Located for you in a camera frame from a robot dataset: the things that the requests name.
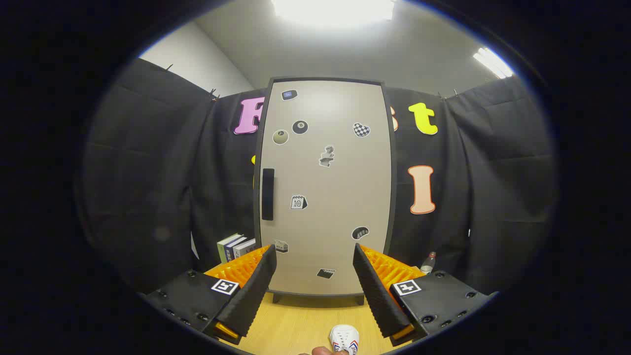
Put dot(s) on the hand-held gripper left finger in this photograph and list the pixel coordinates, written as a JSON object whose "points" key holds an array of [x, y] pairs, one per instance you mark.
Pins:
{"points": [[251, 291]]}

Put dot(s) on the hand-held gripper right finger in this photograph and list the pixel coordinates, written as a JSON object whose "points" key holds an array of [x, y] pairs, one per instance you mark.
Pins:
{"points": [[377, 291]]}

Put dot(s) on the white canvas shoe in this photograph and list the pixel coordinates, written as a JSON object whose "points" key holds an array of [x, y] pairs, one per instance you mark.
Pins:
{"points": [[344, 337]]}

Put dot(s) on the grey shoe cabinet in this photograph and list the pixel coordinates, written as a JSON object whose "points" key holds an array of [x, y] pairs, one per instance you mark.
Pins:
{"points": [[315, 300]]}

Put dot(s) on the blue book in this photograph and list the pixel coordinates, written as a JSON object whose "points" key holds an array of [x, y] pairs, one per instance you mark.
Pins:
{"points": [[232, 249]]}

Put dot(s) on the green book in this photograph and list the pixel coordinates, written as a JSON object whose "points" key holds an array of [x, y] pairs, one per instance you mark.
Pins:
{"points": [[224, 246]]}

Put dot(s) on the clear plastic bottle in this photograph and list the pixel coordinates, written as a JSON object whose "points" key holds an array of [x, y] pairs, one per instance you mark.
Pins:
{"points": [[427, 265]]}

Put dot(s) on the black backdrop cloth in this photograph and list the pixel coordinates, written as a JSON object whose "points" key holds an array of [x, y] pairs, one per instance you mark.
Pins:
{"points": [[148, 172]]}

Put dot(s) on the narrow ceiling light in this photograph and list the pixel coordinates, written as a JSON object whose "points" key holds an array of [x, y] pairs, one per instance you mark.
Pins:
{"points": [[493, 62]]}

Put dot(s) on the large ceiling light panel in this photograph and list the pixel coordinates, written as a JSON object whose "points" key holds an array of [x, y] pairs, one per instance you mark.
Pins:
{"points": [[333, 10]]}

